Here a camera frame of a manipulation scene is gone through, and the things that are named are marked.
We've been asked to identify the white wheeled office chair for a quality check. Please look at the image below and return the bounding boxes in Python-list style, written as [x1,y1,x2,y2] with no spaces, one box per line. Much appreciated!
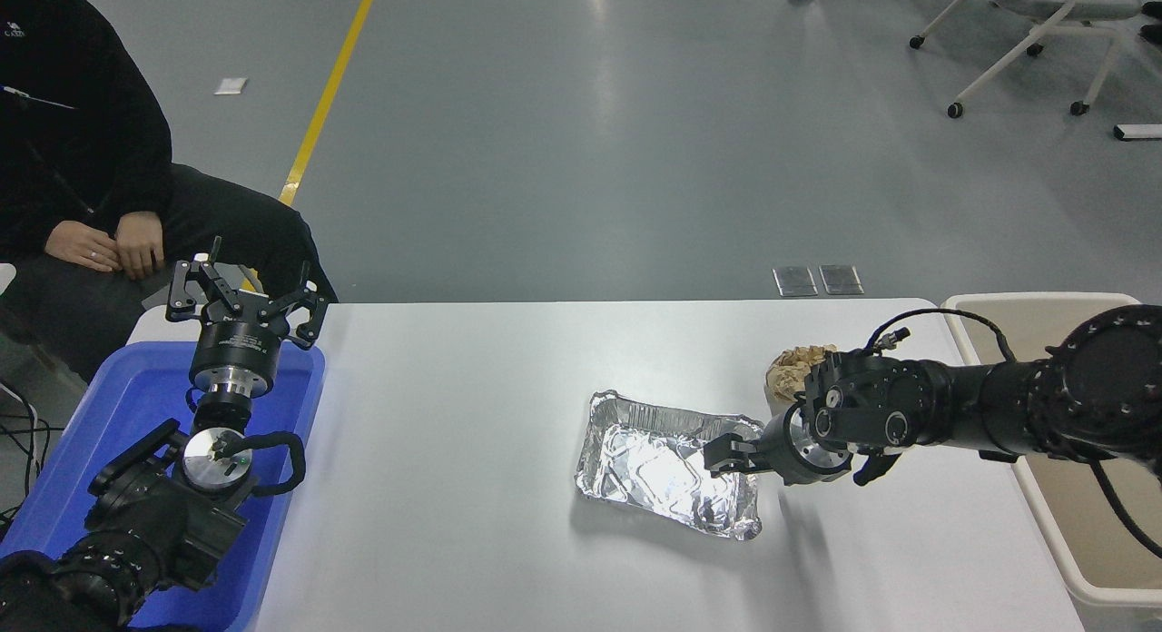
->
[910,0,1147,119]

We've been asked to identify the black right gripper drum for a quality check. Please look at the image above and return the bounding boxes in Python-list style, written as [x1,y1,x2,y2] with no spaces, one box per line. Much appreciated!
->
[758,410,804,486]

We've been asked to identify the black floor cables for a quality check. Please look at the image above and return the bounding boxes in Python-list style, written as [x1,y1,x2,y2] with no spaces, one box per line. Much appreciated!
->
[0,378,43,533]

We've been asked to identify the seated person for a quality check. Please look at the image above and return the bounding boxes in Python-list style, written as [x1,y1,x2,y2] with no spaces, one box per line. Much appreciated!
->
[0,0,339,383]

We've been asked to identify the seated person's right hand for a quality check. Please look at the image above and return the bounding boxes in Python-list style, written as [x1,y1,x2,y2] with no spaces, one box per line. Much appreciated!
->
[45,219,121,272]

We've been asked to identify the large pale bin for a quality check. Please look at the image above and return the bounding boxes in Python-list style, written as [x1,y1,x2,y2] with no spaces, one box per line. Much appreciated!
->
[941,292,1162,607]

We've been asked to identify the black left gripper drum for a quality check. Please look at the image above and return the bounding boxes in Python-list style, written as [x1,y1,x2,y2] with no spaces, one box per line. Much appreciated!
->
[191,307,286,379]

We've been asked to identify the blue plastic tray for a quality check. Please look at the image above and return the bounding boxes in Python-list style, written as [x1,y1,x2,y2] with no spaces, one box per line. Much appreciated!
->
[0,341,326,632]

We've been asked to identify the rectangular foil tray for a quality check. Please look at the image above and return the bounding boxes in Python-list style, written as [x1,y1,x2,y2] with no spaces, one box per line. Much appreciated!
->
[574,390,769,542]

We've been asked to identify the seated person's left hand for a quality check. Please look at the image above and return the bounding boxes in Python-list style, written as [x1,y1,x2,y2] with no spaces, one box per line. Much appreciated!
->
[113,212,166,281]

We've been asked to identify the crumpled tan paper ball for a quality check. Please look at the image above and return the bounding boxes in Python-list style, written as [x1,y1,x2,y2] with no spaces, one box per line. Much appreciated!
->
[765,344,839,406]

